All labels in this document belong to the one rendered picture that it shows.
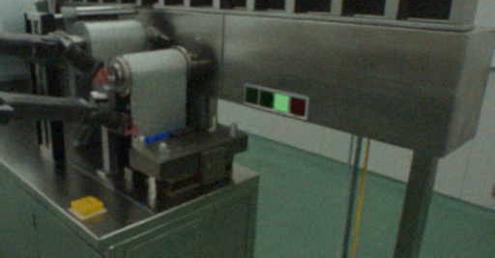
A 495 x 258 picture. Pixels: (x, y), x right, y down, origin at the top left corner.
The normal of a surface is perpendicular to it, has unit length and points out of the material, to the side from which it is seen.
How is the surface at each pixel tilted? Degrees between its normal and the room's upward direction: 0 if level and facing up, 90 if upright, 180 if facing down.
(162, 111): 90
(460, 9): 90
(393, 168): 90
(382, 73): 90
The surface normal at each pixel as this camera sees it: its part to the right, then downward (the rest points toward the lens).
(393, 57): -0.76, 0.21
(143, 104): 0.65, 0.24
